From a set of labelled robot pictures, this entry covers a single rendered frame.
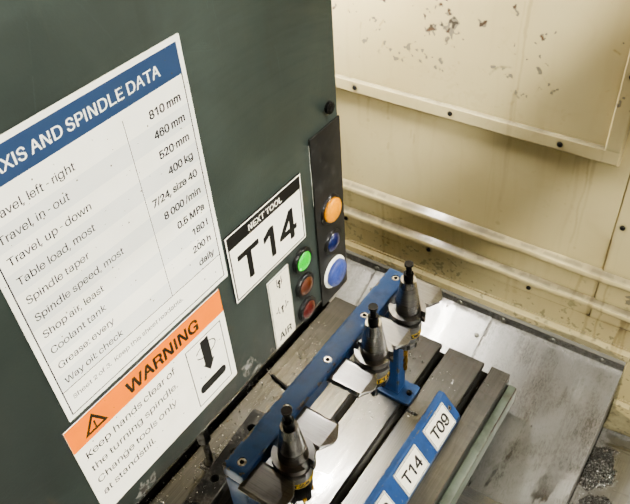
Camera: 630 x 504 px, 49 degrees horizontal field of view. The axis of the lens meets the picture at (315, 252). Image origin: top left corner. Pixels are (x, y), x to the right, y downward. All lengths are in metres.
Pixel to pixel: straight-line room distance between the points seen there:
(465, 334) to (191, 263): 1.24
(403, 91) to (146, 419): 1.04
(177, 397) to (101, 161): 0.22
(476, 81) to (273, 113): 0.87
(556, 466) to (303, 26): 1.24
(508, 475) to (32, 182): 1.35
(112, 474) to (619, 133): 1.02
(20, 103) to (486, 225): 1.27
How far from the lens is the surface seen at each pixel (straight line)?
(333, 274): 0.69
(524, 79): 1.33
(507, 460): 1.62
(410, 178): 1.57
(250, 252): 0.57
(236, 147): 0.51
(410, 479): 1.35
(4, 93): 0.37
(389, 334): 1.17
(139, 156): 0.44
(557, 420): 1.64
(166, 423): 0.58
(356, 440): 1.42
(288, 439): 0.98
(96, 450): 0.53
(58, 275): 0.43
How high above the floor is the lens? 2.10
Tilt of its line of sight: 42 degrees down
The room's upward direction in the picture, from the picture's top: 5 degrees counter-clockwise
